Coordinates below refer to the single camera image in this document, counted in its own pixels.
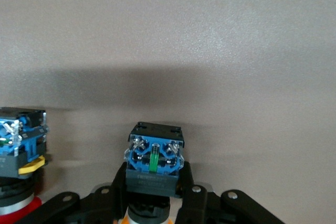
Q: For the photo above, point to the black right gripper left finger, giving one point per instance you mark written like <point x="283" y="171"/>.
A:
<point x="119" y="182"/>

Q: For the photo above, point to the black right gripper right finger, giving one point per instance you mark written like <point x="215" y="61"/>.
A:
<point x="187" y="182"/>

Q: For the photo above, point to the yellow push button switch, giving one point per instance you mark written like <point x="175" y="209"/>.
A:
<point x="155" y="161"/>

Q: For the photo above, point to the red push button switch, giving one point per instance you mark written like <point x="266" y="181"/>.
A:
<point x="21" y="150"/>

